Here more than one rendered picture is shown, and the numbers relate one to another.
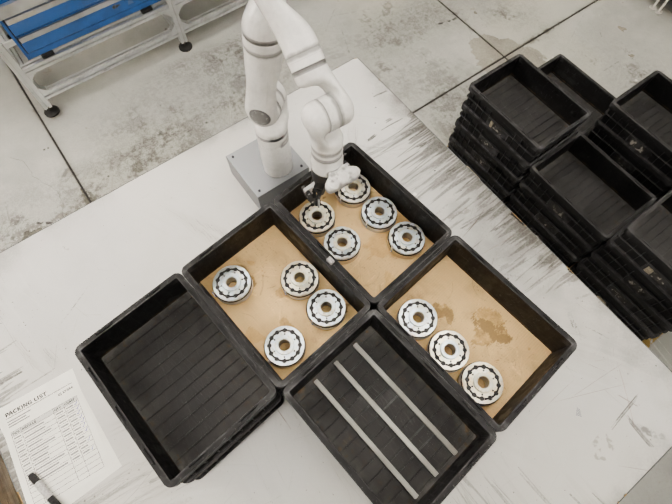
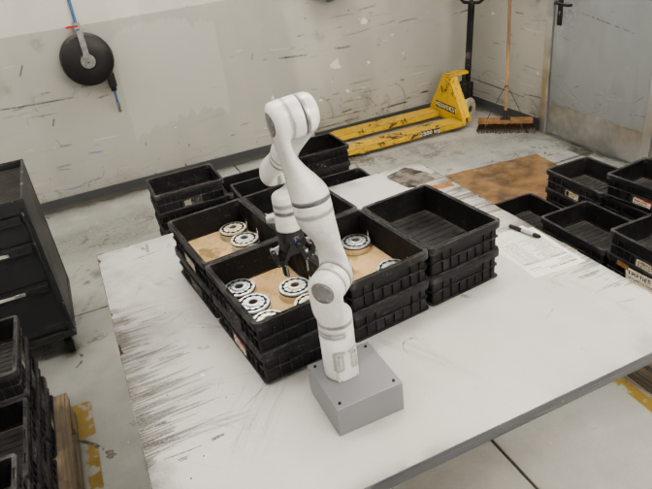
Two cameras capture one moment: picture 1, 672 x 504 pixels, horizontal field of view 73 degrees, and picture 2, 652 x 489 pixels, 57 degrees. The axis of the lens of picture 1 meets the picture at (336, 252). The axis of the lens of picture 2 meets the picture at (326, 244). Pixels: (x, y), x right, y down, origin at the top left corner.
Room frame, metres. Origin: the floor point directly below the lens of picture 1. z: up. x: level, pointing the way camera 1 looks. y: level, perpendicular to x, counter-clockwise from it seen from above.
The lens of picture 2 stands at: (2.00, 0.57, 1.90)
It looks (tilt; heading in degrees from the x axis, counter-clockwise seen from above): 30 degrees down; 197
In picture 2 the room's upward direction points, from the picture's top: 7 degrees counter-clockwise
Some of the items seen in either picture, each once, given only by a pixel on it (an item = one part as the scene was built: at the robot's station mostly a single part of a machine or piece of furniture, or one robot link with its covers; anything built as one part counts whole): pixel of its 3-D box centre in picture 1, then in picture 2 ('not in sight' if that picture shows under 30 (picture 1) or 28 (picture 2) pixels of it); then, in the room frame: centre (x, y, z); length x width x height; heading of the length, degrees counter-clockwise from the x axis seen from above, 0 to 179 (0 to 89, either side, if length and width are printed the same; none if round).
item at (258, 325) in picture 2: (361, 218); (272, 278); (0.57, -0.07, 0.92); 0.40 x 0.30 x 0.02; 44
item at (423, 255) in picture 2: (275, 289); (354, 245); (0.36, 0.15, 0.92); 0.40 x 0.30 x 0.02; 44
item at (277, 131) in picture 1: (268, 110); (331, 296); (0.81, 0.19, 1.04); 0.09 x 0.09 x 0.17; 79
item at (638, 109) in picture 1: (639, 151); not in sight; (1.23, -1.32, 0.37); 0.40 x 0.30 x 0.45; 38
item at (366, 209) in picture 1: (379, 212); (253, 303); (0.62, -0.12, 0.86); 0.10 x 0.10 x 0.01
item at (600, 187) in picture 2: not in sight; (590, 202); (-1.19, 1.10, 0.31); 0.40 x 0.30 x 0.34; 38
